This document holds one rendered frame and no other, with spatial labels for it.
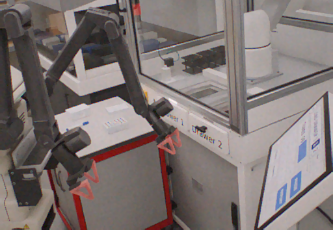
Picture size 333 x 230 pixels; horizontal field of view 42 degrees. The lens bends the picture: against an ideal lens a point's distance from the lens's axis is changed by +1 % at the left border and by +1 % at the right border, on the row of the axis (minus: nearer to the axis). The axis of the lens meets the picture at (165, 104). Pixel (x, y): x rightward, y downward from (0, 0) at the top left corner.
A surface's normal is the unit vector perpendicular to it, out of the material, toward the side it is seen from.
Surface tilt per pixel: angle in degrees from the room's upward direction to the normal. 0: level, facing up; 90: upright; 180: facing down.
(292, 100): 90
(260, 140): 90
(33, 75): 90
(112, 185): 90
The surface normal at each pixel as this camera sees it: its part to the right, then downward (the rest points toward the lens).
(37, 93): 0.01, 0.39
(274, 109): 0.51, 0.29
